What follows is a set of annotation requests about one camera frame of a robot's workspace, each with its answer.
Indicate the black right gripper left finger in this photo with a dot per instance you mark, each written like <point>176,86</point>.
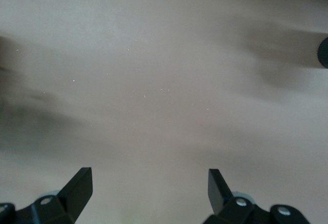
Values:
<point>79,190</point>

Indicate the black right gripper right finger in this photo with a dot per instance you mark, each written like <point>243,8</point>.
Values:
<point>219,190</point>

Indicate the brown paper table cover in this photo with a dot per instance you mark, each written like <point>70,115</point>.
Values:
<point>153,55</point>

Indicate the black cylinder with rounded end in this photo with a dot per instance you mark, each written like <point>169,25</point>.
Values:
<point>324,52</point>

